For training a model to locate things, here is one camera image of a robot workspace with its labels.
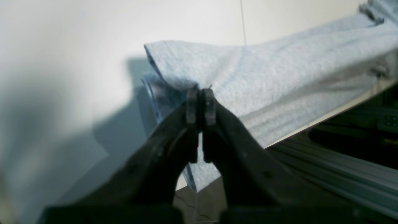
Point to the grey t-shirt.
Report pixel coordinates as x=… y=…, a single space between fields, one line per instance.
x=277 y=87

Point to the aluminium table frame rail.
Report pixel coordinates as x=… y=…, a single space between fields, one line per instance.
x=364 y=182

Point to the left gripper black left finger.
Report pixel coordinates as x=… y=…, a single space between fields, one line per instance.
x=142 y=191

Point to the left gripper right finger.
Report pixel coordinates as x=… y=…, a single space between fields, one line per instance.
x=258 y=188

